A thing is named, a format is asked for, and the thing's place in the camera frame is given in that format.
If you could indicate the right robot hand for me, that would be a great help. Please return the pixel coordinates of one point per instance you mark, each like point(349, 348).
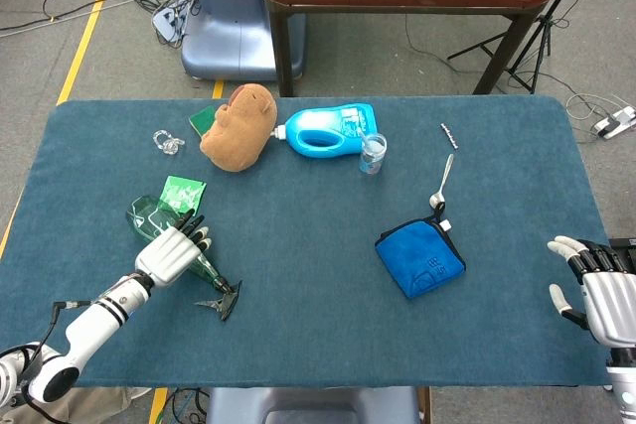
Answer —
point(603, 295)

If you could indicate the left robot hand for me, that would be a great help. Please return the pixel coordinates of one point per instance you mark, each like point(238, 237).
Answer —
point(166, 255)

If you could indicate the green spray bottle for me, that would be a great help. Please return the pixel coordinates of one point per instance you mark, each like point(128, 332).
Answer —
point(149, 218)

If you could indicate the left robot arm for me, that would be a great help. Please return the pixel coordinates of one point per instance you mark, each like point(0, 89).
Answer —
point(89, 329)

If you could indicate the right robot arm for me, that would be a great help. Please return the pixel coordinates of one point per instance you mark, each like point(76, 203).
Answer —
point(623, 384)

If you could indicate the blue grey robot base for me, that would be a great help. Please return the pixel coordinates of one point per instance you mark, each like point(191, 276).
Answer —
point(233, 27)

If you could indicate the blue detergent bottle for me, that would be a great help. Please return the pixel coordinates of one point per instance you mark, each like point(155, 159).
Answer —
point(323, 118)

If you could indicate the black tripod stand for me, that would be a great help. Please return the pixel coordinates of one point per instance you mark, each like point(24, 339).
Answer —
point(539, 32)

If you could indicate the green foil packet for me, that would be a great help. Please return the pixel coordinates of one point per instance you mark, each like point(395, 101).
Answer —
point(181, 193)

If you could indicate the clear crumpled plastic piece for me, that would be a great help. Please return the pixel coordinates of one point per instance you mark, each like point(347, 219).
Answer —
point(169, 143)

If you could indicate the green yellow sponge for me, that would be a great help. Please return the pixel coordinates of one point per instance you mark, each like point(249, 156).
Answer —
point(203, 118)

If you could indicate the brown capybara plush toy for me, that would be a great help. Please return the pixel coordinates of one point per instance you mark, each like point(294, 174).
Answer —
point(241, 133)

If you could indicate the blue felt table cover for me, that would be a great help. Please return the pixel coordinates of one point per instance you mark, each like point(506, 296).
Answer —
point(318, 245)

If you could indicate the white power strip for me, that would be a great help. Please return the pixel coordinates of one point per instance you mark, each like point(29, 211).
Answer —
point(613, 125)

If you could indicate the blue microfiber towel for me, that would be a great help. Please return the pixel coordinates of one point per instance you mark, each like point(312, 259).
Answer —
point(417, 257)

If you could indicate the metal spoon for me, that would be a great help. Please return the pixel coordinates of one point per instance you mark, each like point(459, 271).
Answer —
point(437, 199)

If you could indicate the grey robot torso base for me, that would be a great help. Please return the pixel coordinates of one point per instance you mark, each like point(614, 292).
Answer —
point(313, 406)

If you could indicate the clear plastic jar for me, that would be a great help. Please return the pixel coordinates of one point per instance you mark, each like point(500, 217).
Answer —
point(372, 158)

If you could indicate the light blue plastic stick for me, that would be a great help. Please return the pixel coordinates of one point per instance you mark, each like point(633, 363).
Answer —
point(363, 128)

